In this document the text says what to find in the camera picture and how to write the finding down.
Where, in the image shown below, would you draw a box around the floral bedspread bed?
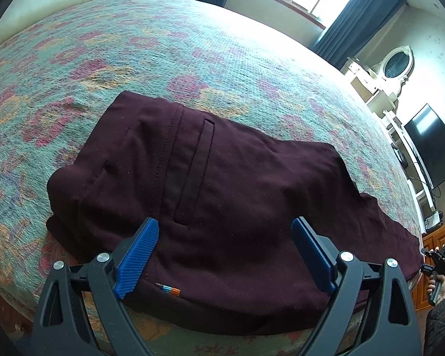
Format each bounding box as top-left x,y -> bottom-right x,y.
0,0 -> 423,356

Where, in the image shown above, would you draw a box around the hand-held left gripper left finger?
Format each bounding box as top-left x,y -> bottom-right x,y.
33,217 -> 160,356

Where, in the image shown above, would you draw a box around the black electronic box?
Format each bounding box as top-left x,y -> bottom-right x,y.
425,211 -> 444,228

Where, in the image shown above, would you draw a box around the person's right hand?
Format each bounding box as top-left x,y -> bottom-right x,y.
426,274 -> 445,306

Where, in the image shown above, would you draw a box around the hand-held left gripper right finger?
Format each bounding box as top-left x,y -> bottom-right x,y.
291,217 -> 423,356

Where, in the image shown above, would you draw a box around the person's right forearm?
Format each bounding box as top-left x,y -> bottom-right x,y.
424,297 -> 445,356

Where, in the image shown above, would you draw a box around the maroon pants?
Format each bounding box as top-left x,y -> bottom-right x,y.
45,91 -> 421,336

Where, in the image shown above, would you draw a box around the white television shelf unit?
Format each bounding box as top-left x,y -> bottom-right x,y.
380,111 -> 436,208

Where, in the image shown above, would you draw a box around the black television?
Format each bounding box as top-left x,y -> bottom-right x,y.
404,104 -> 445,190

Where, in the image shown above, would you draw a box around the white vanity with oval mirror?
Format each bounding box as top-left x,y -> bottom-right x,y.
341,44 -> 414,119

